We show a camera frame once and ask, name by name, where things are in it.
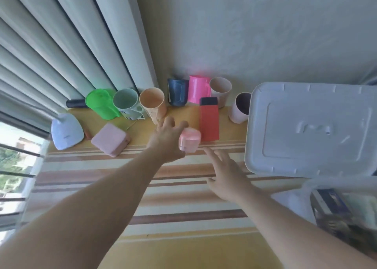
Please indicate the person's left thumb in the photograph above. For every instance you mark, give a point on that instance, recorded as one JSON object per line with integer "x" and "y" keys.
{"x": 182, "y": 126}

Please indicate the navy blue plastic cup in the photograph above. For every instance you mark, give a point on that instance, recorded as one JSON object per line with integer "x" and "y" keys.
{"x": 177, "y": 92}

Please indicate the bright pink plastic jug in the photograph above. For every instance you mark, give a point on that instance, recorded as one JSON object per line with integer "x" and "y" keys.
{"x": 199, "y": 89}

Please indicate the black and white small box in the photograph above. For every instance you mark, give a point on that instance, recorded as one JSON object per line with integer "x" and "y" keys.
{"x": 136, "y": 115}

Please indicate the white lamp base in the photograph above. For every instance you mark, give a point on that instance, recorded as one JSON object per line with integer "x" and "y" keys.
{"x": 66, "y": 132}

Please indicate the red bottle with black cap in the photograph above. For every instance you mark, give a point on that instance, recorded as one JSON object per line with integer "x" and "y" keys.
{"x": 208, "y": 120}

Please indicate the pale grey curtain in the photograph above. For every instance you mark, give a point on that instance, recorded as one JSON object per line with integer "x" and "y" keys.
{"x": 73, "y": 42}

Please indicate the person's right forearm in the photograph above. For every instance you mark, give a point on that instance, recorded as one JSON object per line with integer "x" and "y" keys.
{"x": 294, "y": 233}

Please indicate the dark blue printed box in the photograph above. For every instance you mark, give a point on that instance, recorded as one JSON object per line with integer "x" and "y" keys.
{"x": 330, "y": 202}

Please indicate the peach plastic cup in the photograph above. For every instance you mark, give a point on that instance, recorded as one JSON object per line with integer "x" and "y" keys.
{"x": 153, "y": 104}

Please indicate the small pink plastic cup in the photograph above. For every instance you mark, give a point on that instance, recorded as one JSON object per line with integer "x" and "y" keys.
{"x": 191, "y": 140}

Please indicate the window with bars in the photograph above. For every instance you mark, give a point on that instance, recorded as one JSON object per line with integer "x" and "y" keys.
{"x": 16, "y": 174}

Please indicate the striped yellow tablecloth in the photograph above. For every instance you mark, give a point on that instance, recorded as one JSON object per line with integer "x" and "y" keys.
{"x": 182, "y": 218}

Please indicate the black cylinder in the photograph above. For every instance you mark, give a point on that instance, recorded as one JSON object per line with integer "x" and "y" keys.
{"x": 76, "y": 103}

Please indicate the pale green plastic cup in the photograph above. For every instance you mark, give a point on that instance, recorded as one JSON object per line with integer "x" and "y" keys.
{"x": 127, "y": 102}

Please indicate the white plastic container lid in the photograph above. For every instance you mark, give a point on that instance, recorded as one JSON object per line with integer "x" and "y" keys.
{"x": 312, "y": 130}

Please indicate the lilac plastic cup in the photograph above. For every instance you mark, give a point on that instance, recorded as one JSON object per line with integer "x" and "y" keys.
{"x": 240, "y": 108}

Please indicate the person's right thumb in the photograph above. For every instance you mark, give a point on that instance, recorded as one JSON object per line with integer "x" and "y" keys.
{"x": 211, "y": 181}

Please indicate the green plastic jug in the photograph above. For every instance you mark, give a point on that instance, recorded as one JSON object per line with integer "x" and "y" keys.
{"x": 103, "y": 102}

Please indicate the person's left forearm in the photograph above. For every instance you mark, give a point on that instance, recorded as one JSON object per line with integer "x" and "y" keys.
{"x": 88, "y": 212}

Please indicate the pink square plastic box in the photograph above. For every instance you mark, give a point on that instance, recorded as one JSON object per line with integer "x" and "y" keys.
{"x": 110, "y": 139}

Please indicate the person's left hand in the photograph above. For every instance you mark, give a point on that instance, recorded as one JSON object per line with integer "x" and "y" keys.
{"x": 165, "y": 143}

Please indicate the beige plastic cup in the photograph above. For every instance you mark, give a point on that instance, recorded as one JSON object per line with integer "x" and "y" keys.
{"x": 221, "y": 89}

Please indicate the person's right hand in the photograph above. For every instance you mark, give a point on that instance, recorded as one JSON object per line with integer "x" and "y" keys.
{"x": 231, "y": 180}

